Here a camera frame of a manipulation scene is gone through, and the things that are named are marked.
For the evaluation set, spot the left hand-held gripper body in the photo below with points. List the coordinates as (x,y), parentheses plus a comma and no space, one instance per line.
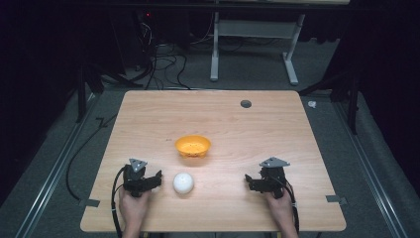
(134,181)

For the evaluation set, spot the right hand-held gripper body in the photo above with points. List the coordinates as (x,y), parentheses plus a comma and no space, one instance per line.
(272,180)

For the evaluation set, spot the white ball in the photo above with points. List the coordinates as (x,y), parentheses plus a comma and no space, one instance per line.
(183,182)

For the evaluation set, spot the orange plastic bowl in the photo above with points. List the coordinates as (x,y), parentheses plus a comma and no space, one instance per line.
(192,145)

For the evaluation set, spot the person's right hand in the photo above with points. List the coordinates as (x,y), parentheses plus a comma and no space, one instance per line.
(280,209)

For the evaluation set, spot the grey tape piece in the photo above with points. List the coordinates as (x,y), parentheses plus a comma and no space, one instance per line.
(89,203)
(336,199)

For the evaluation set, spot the grey table grommet hole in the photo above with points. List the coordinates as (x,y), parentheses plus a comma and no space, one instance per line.
(246,103)

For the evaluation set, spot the white crumpled paper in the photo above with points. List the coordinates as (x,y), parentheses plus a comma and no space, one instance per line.
(312,104)

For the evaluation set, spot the black metal stand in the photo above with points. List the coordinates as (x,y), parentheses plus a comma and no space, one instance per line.
(353,102)
(81,95)

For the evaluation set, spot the dark computer case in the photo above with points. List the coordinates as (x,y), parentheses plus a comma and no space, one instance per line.
(140,36)

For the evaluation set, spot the metal floor rail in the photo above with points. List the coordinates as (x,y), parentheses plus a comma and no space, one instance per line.
(369,165)
(56,165)

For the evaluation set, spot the white metal desk frame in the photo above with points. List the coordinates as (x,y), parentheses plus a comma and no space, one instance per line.
(254,29)

